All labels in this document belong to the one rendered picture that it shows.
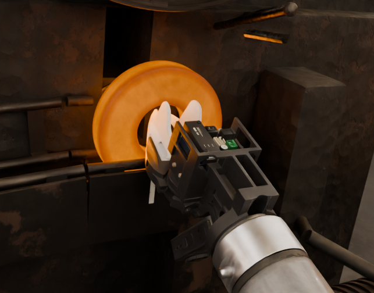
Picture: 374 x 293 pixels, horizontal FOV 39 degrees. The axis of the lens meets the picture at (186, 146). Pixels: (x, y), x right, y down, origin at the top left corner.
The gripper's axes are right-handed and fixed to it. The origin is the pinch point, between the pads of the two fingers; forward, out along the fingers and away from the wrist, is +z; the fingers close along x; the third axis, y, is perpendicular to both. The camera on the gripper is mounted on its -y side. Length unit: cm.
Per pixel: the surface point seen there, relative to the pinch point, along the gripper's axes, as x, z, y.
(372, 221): -132, 42, -92
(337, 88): -22.8, -2.5, 5.8
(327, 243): -21.5, -14.0, -11.0
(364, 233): -121, 36, -90
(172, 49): -3.8, 8.1, 5.2
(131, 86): 4.3, 0.6, 4.8
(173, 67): -0.5, 1.2, 6.9
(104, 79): 3.7, 9.9, -0.5
